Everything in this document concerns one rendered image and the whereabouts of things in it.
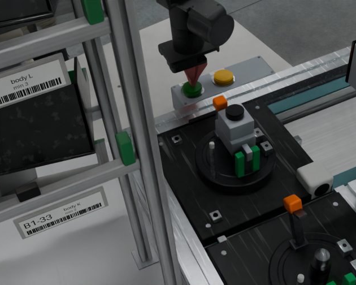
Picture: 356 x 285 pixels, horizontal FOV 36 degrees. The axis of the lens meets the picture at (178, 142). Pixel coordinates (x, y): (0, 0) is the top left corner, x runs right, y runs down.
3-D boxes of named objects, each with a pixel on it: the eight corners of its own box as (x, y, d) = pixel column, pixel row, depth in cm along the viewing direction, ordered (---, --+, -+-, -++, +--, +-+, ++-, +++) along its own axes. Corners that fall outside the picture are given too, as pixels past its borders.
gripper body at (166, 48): (220, 54, 102) (218, 21, 97) (170, 71, 100) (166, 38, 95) (205, 35, 107) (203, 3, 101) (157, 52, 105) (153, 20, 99)
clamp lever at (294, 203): (289, 240, 80) (282, 198, 77) (301, 235, 81) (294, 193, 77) (302, 253, 77) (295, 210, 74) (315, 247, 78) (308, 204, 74)
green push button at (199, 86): (179, 91, 112) (178, 83, 110) (197, 85, 112) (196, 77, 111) (187, 103, 109) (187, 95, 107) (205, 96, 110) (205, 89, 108)
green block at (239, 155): (234, 173, 91) (234, 153, 87) (241, 170, 91) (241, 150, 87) (238, 178, 90) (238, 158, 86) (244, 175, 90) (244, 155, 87)
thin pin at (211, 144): (210, 176, 91) (208, 142, 84) (215, 175, 91) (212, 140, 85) (212, 180, 90) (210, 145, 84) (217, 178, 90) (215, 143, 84)
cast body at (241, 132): (215, 132, 93) (213, 102, 88) (238, 123, 94) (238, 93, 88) (237, 165, 87) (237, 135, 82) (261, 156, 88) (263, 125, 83)
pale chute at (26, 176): (35, 180, 94) (29, 155, 94) (109, 162, 95) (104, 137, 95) (-2, 200, 66) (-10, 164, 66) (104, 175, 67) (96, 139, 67)
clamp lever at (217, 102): (213, 129, 97) (212, 97, 91) (224, 125, 97) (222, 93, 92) (222, 142, 94) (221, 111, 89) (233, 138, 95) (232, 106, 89)
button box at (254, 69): (172, 107, 116) (169, 85, 111) (259, 76, 120) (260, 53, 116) (186, 128, 111) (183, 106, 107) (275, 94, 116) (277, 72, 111)
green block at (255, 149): (249, 167, 91) (250, 147, 88) (256, 164, 92) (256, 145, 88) (253, 172, 91) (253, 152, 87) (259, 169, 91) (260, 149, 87)
